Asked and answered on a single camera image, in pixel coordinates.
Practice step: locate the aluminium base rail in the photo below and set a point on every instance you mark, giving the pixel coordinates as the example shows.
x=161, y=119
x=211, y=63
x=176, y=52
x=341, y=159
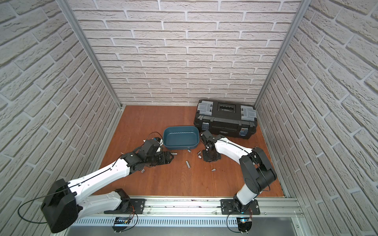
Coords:
x=203, y=212

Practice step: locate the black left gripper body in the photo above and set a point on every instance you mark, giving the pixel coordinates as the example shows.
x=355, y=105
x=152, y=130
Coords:
x=161, y=158

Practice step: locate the aluminium frame post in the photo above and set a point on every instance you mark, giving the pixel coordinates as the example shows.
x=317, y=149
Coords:
x=285, y=45
x=71, y=18

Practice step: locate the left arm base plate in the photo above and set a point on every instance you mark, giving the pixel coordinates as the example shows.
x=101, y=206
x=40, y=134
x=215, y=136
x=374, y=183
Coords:
x=129, y=206

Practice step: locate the controller board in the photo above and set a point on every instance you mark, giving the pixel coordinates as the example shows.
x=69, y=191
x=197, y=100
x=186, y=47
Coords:
x=244, y=224
x=122, y=224

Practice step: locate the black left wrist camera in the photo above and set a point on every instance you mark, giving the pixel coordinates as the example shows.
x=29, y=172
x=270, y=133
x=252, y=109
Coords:
x=150, y=148

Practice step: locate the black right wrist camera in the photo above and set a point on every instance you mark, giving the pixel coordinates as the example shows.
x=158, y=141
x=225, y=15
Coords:
x=207, y=137

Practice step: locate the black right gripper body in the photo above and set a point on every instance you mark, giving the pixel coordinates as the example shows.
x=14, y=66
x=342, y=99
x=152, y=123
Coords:
x=207, y=157

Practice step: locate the teal plastic storage box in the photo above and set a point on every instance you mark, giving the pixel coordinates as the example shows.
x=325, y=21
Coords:
x=181, y=137

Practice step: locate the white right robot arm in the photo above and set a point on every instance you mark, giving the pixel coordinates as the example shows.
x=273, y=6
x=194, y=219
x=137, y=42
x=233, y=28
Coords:
x=257, y=170

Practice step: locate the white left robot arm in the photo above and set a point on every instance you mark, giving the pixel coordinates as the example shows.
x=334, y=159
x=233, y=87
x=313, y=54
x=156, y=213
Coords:
x=69, y=201

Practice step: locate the left controller board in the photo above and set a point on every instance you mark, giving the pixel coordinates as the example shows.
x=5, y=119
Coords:
x=122, y=224

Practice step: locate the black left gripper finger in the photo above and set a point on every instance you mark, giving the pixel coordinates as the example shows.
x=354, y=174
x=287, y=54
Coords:
x=166, y=160
x=168, y=155

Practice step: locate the aluminium frame post right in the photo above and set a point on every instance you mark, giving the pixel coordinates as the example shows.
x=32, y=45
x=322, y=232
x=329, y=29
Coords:
x=285, y=45

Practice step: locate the right controller board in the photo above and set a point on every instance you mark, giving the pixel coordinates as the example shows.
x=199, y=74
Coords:
x=244, y=224

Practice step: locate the black grey toolbox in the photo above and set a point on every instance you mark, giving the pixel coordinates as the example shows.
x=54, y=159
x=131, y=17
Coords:
x=228, y=119

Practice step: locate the aluminium frame post left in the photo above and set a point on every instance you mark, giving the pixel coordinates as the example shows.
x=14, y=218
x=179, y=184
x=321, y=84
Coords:
x=71, y=18

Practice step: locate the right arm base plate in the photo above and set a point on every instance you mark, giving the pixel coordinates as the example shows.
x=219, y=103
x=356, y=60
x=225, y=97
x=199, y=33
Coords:
x=233, y=206

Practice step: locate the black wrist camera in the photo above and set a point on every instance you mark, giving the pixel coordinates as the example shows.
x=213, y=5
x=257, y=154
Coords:
x=207, y=137
x=150, y=148

